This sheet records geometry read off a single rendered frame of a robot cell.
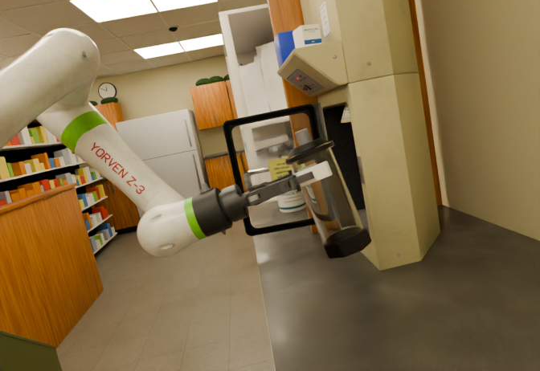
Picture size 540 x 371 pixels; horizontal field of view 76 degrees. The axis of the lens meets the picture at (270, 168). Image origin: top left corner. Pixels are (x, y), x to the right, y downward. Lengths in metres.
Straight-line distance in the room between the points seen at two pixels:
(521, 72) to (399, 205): 0.44
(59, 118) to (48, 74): 0.19
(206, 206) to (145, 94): 5.91
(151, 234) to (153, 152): 5.13
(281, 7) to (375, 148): 0.60
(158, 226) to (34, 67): 0.38
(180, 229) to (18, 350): 0.31
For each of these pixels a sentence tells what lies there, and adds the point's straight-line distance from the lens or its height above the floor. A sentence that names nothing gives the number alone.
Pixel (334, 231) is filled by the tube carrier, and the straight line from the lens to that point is 0.72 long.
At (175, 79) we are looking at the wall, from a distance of 6.50.
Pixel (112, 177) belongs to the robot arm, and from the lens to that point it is 0.92.
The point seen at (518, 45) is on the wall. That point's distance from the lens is 1.08.
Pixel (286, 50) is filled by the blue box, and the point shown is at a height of 1.55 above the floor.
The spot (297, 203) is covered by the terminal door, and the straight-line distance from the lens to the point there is 1.18.
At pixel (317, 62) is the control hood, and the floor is 1.47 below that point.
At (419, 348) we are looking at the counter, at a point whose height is 0.94.
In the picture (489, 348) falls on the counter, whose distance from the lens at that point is 0.72.
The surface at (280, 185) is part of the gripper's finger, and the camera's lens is 0.66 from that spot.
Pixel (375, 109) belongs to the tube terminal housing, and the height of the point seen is 1.34.
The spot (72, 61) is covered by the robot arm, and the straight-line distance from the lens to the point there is 0.86.
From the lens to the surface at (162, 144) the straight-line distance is 5.81.
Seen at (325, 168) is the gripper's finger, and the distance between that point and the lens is 0.69.
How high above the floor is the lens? 1.36
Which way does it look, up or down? 8 degrees down
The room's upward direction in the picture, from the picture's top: 11 degrees counter-clockwise
